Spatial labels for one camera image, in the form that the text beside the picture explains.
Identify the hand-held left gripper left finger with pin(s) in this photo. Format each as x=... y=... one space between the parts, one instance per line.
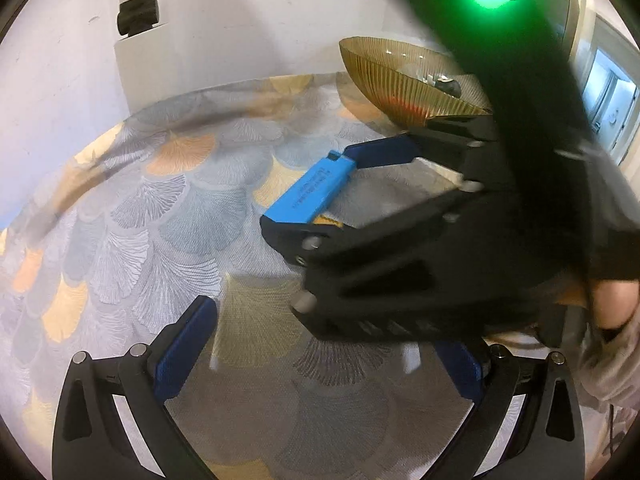
x=185 y=350

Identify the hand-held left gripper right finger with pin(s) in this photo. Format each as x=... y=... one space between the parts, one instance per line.
x=462 y=367

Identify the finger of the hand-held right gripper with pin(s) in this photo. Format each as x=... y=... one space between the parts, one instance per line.
x=400 y=270
x=385 y=152

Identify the amber ribbed glass bowl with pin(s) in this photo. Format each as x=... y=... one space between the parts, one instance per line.
x=395 y=85

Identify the blue rectangular box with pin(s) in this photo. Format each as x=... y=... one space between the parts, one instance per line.
x=310 y=190

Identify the person's right hand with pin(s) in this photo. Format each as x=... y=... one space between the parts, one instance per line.
x=617 y=305

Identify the white framed glass door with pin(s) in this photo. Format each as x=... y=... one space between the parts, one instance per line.
x=610 y=85

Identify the leaf-patterned tablecloth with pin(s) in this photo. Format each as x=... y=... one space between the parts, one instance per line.
x=150 y=220

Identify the white cylinder stand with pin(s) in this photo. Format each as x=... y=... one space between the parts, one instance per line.
x=145 y=70

